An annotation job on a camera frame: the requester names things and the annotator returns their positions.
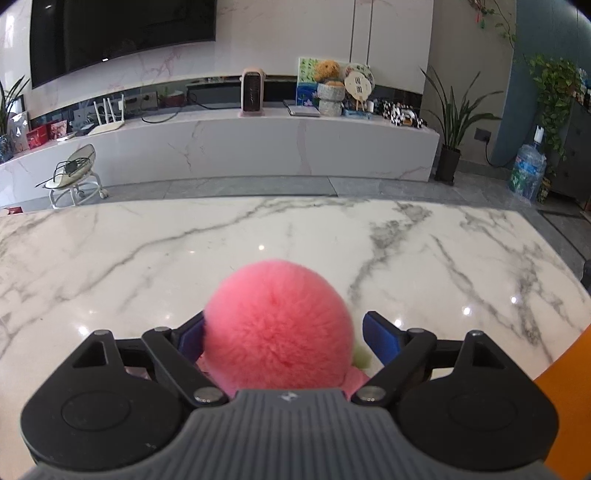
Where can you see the dark grey cabinet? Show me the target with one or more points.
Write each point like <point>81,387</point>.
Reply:
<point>577,161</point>

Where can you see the green leafy plant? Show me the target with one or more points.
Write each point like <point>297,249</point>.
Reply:
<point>9,120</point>

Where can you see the round white hand fan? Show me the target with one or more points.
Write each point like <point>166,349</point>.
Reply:
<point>358,83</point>

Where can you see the pink fluffy plush toy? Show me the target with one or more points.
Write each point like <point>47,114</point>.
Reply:
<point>277,323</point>

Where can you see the long-leaf potted plant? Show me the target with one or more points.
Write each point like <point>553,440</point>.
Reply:
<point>450,157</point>

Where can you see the blue water jug with pump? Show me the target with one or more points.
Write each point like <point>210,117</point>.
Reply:
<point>526,170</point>

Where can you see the orange cardboard box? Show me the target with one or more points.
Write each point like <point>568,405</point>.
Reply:
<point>568,410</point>

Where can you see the silver laptop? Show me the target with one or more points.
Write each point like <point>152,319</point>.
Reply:
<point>300,110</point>

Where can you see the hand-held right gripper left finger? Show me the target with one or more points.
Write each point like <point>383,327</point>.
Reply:
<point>191,337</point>

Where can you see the red gift box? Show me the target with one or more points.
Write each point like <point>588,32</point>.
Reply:
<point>39,136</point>

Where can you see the black flat-screen television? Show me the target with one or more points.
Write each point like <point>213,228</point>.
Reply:
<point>124,32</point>

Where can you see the hanging vine plant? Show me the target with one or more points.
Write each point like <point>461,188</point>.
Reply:
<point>496,18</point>

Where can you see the white wifi router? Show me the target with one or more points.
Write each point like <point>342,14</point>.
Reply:
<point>108,124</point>

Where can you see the trailing pothos plant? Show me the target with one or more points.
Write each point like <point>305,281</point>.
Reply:
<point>554,87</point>

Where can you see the black wall outlet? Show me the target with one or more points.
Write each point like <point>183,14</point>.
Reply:
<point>482,135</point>

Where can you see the brown teddy bear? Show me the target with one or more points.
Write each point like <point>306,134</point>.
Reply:
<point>328,71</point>

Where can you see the white rocker seat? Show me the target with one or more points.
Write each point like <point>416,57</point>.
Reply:
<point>76,159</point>

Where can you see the white marble TV console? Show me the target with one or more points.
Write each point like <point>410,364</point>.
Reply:
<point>231,147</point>

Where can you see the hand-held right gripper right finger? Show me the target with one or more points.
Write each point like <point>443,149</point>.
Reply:
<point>383,334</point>

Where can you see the black white checkered toy car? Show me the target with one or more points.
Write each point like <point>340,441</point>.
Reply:
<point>399,115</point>

